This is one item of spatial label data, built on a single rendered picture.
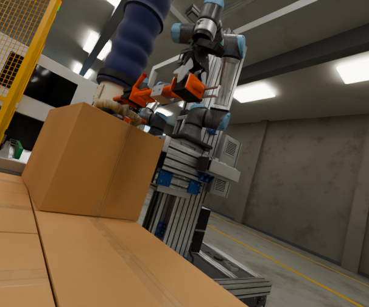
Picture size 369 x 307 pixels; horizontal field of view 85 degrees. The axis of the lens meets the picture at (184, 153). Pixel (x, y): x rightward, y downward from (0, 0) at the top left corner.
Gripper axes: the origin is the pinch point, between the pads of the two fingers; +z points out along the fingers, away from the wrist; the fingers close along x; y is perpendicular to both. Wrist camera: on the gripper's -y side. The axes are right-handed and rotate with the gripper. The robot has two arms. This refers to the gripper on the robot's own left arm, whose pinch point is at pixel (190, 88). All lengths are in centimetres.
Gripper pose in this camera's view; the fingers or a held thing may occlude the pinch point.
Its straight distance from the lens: 70.0
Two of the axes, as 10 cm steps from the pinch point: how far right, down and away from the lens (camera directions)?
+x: -6.7, -3.1, -6.8
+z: -2.9, 9.5, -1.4
